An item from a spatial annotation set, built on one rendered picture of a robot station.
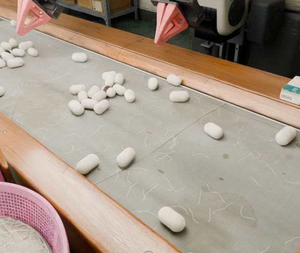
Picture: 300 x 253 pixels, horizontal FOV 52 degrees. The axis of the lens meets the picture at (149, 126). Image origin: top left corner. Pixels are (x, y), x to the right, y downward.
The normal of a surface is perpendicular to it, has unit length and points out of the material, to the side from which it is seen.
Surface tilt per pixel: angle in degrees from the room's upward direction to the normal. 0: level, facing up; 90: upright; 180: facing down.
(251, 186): 0
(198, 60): 0
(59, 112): 0
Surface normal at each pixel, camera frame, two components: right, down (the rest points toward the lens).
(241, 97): -0.51, -0.25
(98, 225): -0.05, -0.80
